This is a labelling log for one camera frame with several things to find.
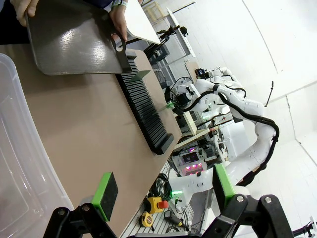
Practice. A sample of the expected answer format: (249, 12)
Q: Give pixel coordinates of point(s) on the black yellow power tool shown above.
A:
(171, 216)

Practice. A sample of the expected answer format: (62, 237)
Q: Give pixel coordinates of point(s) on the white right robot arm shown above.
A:
(263, 134)

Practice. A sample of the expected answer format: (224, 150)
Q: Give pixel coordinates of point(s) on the person's right hand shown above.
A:
(24, 10)

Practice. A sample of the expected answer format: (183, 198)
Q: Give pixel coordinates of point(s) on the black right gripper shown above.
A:
(183, 99)

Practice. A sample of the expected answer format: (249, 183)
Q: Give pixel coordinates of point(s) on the person's left hand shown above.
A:
(120, 19)

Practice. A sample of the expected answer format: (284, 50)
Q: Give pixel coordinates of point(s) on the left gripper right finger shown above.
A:
(223, 183)

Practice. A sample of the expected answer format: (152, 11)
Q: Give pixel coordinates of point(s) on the white wristband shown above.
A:
(119, 3)

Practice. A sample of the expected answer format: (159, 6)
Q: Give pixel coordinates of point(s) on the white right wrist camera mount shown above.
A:
(185, 88)

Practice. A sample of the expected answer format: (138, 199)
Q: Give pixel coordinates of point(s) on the white spare robot arm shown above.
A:
(223, 74)

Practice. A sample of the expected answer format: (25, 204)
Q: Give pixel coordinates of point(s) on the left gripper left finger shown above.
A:
(106, 196)

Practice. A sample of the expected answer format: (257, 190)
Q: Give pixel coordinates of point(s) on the wooden side table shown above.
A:
(193, 136)

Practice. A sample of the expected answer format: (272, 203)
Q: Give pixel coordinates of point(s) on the black serving tray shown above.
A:
(74, 44)

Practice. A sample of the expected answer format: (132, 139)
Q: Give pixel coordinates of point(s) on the yellow tape measure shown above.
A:
(147, 220)

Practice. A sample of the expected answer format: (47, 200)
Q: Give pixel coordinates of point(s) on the green PCB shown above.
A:
(166, 107)
(140, 76)

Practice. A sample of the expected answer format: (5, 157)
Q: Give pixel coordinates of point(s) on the clear plastic storage box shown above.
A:
(19, 148)

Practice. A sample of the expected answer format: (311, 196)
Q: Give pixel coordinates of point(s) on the computer with pink lights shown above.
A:
(192, 168)

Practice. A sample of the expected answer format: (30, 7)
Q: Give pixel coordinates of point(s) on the black slotted PCB rack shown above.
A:
(148, 119)

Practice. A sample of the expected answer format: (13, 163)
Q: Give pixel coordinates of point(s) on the yellow emergency stop box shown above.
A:
(154, 204)

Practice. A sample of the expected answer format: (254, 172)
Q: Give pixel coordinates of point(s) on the white table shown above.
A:
(141, 22)

